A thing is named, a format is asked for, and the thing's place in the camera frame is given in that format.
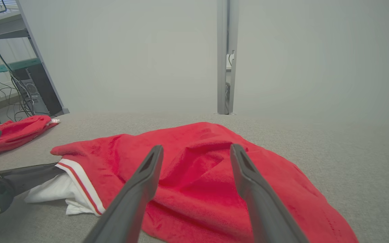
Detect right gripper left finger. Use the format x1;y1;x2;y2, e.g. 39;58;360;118
83;145;164;243

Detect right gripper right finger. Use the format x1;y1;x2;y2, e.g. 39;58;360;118
230;143;308;243

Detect red mesh shorts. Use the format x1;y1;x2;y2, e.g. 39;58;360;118
0;115;60;161

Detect red jersey white trim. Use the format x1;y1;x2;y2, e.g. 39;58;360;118
24;121;360;243

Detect black computer tower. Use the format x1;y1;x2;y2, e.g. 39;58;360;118
11;63;63;116

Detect teal shelf board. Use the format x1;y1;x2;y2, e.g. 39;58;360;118
0;57;43;74

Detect grey metal shelf frame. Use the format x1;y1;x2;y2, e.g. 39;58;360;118
0;0;70;126

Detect grey partition post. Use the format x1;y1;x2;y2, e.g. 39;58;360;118
216;0;240;115

